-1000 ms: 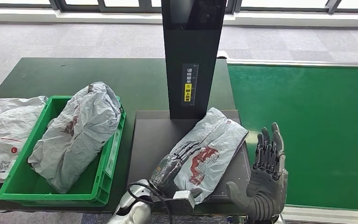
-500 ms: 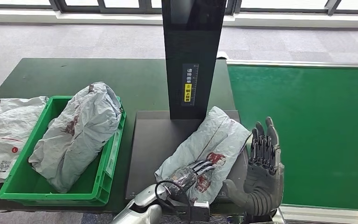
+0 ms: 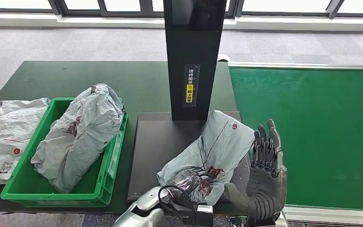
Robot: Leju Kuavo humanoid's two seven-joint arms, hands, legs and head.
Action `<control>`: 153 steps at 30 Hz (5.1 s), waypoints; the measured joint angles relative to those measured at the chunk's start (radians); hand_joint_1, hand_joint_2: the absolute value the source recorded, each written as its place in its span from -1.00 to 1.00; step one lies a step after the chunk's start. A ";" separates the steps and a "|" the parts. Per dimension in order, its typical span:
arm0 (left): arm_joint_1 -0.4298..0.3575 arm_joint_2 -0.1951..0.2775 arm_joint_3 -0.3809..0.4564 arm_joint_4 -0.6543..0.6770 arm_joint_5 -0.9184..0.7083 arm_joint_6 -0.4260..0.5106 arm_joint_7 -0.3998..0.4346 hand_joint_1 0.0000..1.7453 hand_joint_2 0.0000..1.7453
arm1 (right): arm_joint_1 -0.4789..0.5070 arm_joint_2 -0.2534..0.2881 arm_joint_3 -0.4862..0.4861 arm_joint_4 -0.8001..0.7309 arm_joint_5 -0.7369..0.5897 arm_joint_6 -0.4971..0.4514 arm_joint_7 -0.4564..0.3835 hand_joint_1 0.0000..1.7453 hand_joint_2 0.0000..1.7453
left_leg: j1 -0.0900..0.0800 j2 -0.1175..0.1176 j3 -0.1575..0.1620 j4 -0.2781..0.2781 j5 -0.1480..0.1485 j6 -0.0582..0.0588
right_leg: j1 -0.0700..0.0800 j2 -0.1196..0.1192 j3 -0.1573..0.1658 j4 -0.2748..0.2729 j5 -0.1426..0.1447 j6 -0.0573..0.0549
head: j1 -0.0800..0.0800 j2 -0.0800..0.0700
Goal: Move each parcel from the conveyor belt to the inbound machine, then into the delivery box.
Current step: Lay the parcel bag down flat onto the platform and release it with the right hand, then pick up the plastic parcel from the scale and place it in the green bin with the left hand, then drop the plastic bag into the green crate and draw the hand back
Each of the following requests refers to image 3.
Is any grey parcel bag red print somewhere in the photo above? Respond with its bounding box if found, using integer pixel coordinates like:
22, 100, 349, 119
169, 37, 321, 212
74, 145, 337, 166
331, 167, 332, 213
156, 109, 256, 206

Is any dark window frame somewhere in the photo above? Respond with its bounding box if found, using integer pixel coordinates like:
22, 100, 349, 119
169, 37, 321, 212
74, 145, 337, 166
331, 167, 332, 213
0, 0, 363, 19

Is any white window sill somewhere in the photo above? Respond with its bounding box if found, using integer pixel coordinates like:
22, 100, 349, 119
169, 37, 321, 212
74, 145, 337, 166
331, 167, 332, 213
0, 12, 363, 32

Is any aluminium conveyor frame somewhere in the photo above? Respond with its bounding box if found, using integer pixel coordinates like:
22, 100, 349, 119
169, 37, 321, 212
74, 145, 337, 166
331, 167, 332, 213
225, 61, 363, 227

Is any dark green table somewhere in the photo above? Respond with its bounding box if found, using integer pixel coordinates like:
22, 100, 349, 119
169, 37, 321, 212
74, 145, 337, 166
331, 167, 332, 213
0, 60, 253, 217

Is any black inbound scanner machine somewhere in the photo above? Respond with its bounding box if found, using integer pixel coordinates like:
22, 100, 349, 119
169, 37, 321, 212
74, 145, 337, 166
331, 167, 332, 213
127, 0, 253, 201

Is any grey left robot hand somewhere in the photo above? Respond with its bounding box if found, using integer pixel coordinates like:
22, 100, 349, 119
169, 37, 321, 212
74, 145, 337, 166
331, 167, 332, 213
169, 170, 207, 201

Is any white bag with red print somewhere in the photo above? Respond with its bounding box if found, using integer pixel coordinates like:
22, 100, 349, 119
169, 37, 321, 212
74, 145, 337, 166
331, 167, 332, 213
0, 98, 51, 185

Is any green conveyor belt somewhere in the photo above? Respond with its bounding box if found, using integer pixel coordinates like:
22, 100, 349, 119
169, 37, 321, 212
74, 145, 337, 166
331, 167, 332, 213
228, 67, 363, 211

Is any green plastic crate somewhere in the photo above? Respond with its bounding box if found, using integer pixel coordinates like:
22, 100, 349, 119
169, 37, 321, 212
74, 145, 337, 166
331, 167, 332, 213
0, 97, 129, 208

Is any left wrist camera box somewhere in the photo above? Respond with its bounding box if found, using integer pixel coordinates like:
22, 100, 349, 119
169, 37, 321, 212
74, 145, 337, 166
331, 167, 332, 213
181, 203, 215, 227

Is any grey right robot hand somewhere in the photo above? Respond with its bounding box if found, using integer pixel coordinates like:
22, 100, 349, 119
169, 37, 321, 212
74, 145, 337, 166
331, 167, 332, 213
224, 118, 287, 210

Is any black yellow ruler label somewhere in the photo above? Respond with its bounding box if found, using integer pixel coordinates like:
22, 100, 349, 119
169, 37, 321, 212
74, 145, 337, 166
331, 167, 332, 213
184, 64, 201, 108

